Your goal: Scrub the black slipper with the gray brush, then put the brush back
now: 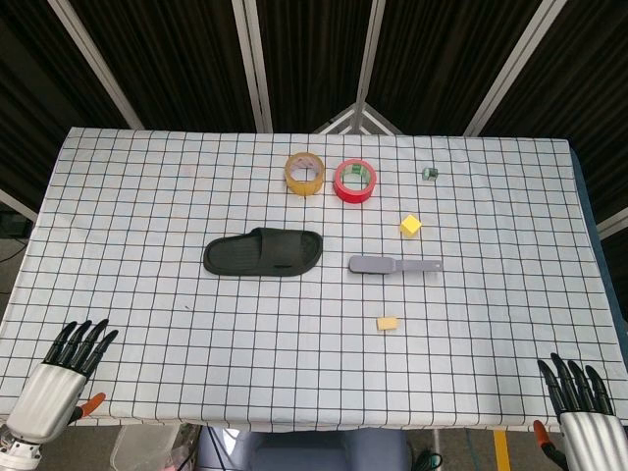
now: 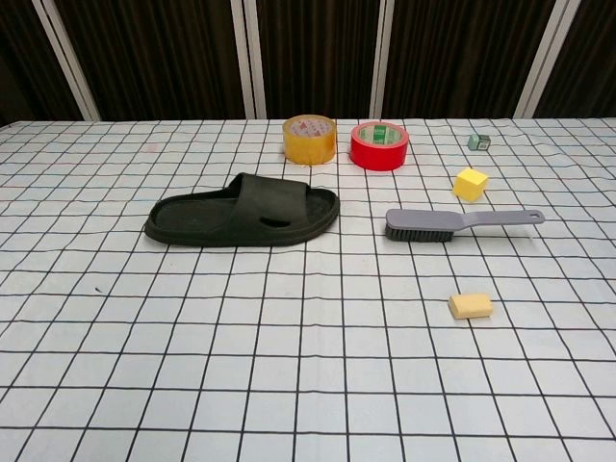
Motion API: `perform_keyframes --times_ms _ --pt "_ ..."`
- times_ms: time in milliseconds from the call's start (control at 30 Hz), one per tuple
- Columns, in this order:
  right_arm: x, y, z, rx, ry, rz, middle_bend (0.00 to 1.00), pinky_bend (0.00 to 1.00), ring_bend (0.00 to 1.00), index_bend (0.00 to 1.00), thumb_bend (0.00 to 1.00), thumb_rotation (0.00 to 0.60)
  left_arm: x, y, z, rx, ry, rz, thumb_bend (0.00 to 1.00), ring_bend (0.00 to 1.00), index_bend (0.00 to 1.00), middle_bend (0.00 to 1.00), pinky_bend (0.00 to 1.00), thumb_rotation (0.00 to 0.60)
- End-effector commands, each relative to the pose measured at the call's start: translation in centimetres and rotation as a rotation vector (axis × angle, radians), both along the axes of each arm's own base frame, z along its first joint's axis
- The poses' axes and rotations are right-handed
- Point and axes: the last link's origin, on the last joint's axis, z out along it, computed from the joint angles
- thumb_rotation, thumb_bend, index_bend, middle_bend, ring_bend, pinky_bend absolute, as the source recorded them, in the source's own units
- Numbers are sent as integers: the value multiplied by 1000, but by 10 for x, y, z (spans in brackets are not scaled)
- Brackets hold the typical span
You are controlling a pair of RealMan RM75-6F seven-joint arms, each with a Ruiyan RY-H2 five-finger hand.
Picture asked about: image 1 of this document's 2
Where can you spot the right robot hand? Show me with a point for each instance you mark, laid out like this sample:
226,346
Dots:
593,436

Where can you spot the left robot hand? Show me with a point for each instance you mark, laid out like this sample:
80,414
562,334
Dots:
44,392

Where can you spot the grey spatula tool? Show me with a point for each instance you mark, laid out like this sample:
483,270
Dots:
373,265

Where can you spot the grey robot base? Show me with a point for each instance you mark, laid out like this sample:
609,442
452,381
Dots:
304,451

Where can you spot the clear plastic box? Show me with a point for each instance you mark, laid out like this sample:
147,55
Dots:
142,449

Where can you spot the white checkered tablecloth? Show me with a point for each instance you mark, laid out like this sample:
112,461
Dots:
196,343

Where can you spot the black box device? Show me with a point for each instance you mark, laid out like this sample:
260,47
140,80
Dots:
12,225

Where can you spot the blue table undercloth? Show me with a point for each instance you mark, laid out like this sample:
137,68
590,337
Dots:
596,235

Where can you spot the tan rectangular block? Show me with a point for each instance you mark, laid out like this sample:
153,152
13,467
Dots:
386,324

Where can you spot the black slipper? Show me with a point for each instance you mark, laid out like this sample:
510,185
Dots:
265,252

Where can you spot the yellow cube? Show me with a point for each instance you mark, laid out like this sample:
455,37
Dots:
410,225

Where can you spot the small green cube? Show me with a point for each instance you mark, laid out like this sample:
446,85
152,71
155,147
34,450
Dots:
430,173

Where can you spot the brown tape roll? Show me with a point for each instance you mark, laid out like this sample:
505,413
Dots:
304,184

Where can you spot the red tape roll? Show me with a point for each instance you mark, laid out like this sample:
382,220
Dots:
353,191

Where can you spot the black folding screen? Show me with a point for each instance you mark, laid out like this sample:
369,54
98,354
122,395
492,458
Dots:
172,59

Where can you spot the white metal frame stand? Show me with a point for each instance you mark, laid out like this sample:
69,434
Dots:
360,120

